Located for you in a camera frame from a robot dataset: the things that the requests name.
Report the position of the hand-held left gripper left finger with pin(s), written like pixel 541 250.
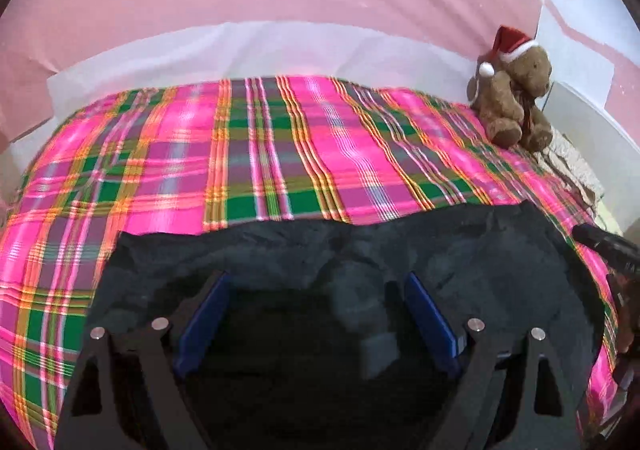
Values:
pixel 202 320

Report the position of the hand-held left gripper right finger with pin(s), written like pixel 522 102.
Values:
pixel 430 320

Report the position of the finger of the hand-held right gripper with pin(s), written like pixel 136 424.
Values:
pixel 602 241

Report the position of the black jacket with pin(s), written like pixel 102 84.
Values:
pixel 350 260

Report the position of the beige patterned cloth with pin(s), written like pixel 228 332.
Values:
pixel 570 163

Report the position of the white furniture panel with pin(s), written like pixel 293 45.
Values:
pixel 595 125

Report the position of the brown teddy bear santa hat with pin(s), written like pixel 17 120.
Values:
pixel 510 95

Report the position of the pink plaid blanket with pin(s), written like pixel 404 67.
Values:
pixel 250 150

